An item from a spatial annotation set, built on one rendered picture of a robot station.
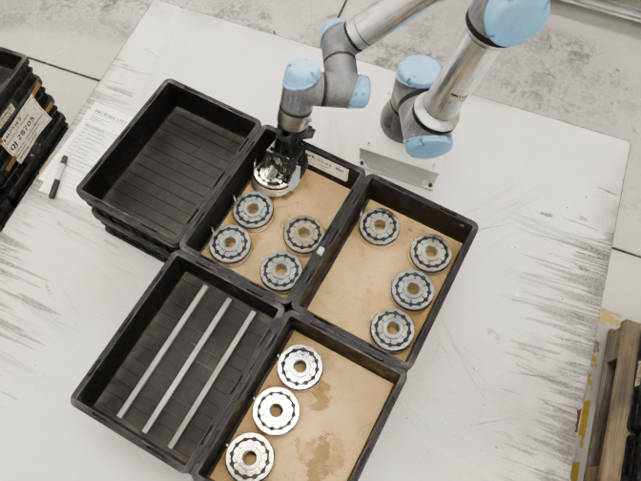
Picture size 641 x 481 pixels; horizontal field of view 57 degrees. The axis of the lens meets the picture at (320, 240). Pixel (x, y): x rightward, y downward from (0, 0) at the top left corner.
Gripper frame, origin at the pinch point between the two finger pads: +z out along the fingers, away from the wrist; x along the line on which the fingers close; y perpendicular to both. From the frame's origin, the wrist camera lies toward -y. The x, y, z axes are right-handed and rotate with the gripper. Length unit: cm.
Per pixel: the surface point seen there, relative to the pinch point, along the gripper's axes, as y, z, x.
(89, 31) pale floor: -102, 59, -144
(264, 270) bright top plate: 22.4, 8.2, 6.6
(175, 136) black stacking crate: -2.7, 3.7, -33.9
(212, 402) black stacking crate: 52, 22, 10
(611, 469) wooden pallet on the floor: -10, 69, 125
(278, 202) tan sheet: 3.4, 4.7, 0.4
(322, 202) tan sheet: -1.3, 2.7, 10.9
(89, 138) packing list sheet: -2, 18, -63
